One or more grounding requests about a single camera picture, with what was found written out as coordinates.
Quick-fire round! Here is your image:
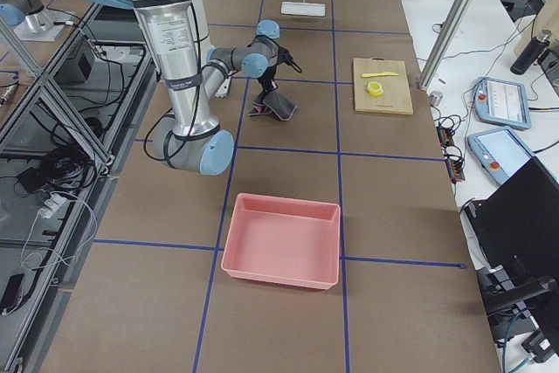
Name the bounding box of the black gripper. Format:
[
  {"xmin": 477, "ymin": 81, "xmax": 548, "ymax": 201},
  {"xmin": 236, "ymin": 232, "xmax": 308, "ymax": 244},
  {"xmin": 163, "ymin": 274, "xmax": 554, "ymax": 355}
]
[{"xmin": 258, "ymin": 66, "xmax": 277, "ymax": 98}]

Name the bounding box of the grey cloth towel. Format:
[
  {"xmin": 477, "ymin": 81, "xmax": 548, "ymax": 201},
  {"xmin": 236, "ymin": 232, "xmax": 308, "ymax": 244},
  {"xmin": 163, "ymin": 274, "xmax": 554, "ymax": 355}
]
[{"xmin": 248, "ymin": 91, "xmax": 297, "ymax": 121}]

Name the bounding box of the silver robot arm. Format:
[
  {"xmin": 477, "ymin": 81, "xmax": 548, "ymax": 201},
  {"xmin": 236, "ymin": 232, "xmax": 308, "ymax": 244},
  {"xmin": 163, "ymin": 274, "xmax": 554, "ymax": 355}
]
[{"xmin": 88, "ymin": 0, "xmax": 280, "ymax": 176}]

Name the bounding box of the black water bottle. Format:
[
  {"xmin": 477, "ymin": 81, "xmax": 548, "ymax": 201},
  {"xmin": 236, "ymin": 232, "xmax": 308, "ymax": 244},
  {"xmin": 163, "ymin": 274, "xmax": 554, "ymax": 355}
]
[{"xmin": 510, "ymin": 30, "xmax": 552, "ymax": 75}]

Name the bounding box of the white towel rack stand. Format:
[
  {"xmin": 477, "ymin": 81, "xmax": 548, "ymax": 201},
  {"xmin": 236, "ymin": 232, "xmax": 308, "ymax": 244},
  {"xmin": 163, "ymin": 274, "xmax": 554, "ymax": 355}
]
[{"xmin": 280, "ymin": 0, "xmax": 326, "ymax": 17}]

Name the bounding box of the yellow lemon slice toy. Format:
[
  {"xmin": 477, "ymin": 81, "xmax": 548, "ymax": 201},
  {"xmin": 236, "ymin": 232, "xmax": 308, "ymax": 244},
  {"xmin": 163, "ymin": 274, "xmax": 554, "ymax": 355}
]
[{"xmin": 366, "ymin": 81, "xmax": 383, "ymax": 97}]

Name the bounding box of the yellow plastic knife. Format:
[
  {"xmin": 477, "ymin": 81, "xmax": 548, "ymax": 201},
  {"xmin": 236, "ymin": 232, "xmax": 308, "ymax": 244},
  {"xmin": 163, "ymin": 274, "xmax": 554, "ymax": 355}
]
[{"xmin": 361, "ymin": 71, "xmax": 400, "ymax": 79}]

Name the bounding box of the wooden cutting board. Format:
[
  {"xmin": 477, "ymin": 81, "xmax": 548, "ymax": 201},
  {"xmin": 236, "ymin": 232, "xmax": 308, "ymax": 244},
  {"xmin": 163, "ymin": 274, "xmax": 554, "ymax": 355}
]
[{"xmin": 353, "ymin": 58, "xmax": 413, "ymax": 115}]

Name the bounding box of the pink plastic bin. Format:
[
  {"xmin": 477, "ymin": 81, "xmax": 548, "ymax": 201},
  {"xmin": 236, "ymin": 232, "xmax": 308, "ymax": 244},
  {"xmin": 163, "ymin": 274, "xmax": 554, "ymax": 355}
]
[{"xmin": 221, "ymin": 193, "xmax": 341, "ymax": 290}]

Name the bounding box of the upper teach pendant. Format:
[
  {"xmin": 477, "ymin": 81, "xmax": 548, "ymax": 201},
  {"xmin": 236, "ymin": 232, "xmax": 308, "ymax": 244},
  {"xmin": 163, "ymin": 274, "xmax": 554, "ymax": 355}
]
[{"xmin": 473, "ymin": 77, "xmax": 532, "ymax": 130}]

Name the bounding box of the teach pendant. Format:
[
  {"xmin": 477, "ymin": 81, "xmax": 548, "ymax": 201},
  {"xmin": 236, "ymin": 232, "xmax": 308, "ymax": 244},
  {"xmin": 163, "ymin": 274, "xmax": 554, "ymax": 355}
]
[
  {"xmin": 473, "ymin": 77, "xmax": 532, "ymax": 130},
  {"xmin": 466, "ymin": 126, "xmax": 535, "ymax": 185}
]

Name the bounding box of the lower teach pendant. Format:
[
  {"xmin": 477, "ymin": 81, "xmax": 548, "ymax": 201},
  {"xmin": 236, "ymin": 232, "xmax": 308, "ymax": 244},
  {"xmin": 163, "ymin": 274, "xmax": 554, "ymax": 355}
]
[{"xmin": 466, "ymin": 126, "xmax": 535, "ymax": 185}]

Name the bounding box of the black laptop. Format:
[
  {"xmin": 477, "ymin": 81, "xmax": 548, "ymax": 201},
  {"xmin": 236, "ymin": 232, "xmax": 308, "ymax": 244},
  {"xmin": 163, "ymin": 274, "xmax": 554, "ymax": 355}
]
[{"xmin": 465, "ymin": 157, "xmax": 558, "ymax": 279}]

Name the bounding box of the white camera pillar base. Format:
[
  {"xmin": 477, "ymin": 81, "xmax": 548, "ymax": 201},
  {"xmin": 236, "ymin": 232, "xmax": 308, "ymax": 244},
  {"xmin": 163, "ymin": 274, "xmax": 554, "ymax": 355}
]
[{"xmin": 191, "ymin": 0, "xmax": 232, "ymax": 99}]

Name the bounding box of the aluminium frame post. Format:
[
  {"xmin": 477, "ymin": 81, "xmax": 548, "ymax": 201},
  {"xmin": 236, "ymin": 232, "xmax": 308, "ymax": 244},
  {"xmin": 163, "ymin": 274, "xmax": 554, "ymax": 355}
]
[{"xmin": 418, "ymin": 0, "xmax": 472, "ymax": 91}]

